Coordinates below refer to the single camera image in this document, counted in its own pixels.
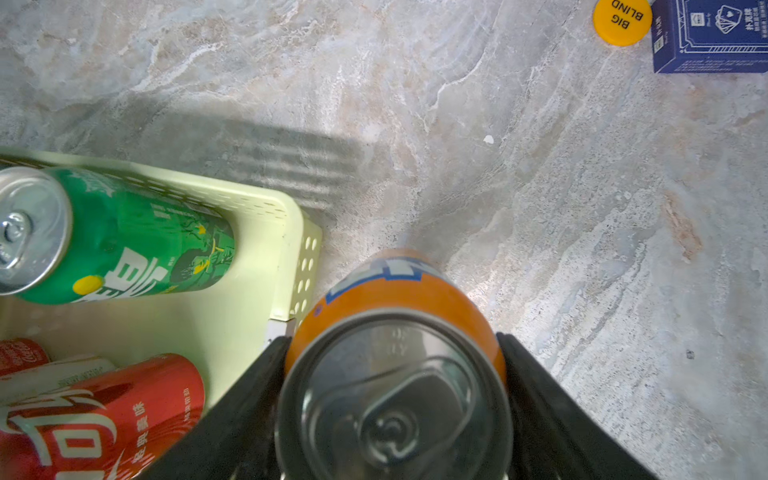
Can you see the blue playing card box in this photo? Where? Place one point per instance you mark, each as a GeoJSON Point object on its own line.
{"type": "Point", "coordinates": [709, 36]}

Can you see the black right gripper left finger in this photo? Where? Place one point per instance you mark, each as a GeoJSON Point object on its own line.
{"type": "Point", "coordinates": [235, 438]}

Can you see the light green plastic basket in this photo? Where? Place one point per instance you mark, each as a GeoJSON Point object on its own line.
{"type": "Point", "coordinates": [222, 329]}

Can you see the red cola can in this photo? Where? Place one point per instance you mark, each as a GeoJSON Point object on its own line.
{"type": "Point", "coordinates": [111, 426]}
{"type": "Point", "coordinates": [20, 354]}

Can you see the red cola can front right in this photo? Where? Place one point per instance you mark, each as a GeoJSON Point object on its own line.
{"type": "Point", "coordinates": [111, 426]}

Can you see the red cola can front left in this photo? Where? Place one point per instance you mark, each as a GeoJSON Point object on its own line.
{"type": "Point", "coordinates": [20, 354]}

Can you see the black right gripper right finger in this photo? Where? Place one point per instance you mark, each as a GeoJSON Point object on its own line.
{"type": "Point", "coordinates": [553, 438]}

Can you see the yellow round poker chip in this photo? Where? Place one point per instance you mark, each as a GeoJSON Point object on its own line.
{"type": "Point", "coordinates": [622, 22]}

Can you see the green gold-top tea can front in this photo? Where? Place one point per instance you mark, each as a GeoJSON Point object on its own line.
{"type": "Point", "coordinates": [52, 376]}

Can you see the green sprite can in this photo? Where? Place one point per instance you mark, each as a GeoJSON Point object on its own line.
{"type": "Point", "coordinates": [72, 235]}

